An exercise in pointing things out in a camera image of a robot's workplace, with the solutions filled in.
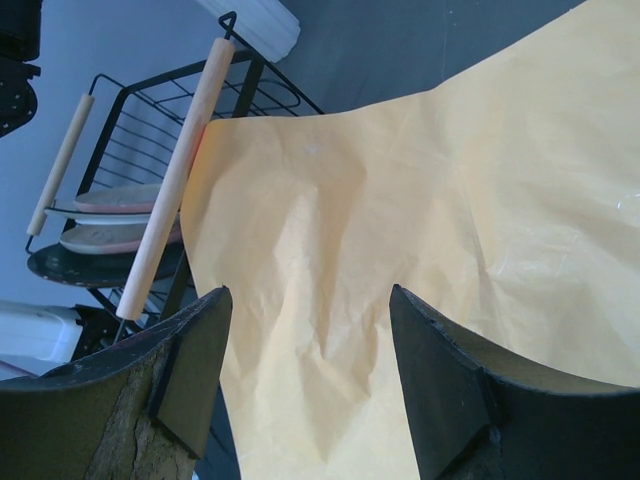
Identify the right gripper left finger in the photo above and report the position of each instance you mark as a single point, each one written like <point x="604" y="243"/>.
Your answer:
<point x="140" y="409"/>

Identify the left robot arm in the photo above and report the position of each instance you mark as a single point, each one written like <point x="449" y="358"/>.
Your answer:
<point x="20" y="44"/>

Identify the black wire dish rack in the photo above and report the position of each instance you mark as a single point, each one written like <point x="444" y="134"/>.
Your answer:
<point x="123" y="175"/>

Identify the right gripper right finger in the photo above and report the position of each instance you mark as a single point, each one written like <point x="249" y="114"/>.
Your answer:
<point x="477" y="410"/>

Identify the white plate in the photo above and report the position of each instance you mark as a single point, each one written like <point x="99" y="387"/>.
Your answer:
<point x="85" y="218"/>

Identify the blue plate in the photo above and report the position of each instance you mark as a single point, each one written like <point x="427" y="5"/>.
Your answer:
<point x="58" y="264"/>

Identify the orange paper flower bouquet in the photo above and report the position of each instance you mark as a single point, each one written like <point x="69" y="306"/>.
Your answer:
<point x="507" y="198"/>

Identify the pink rimmed plate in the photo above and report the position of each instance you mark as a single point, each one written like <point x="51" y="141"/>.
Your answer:
<point x="103" y="239"/>

